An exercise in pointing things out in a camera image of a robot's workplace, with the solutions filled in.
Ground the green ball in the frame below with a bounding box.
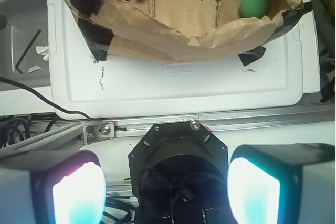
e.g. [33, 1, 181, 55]
[240, 0, 269, 18]

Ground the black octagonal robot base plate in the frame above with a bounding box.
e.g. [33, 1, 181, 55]
[128, 121, 235, 223]

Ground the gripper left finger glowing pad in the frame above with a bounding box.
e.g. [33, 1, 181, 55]
[1, 150, 106, 223]

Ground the brown paper bag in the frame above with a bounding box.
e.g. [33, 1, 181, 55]
[64, 0, 312, 63]

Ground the grey plastic tray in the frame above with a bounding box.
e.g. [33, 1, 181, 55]
[1, 0, 50, 88]

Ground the metal corner bracket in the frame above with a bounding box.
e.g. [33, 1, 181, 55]
[83, 121, 116, 145]

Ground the aluminium frame rail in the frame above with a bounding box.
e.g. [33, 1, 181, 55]
[1, 103, 335, 164]

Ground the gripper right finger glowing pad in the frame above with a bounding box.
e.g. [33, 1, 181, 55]
[227, 143, 335, 223]

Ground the white plastic lid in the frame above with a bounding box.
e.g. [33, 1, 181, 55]
[47, 0, 320, 119]

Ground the black cable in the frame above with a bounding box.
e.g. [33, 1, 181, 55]
[0, 76, 104, 121]

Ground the black hex key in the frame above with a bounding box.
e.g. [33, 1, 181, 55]
[15, 29, 41, 74]

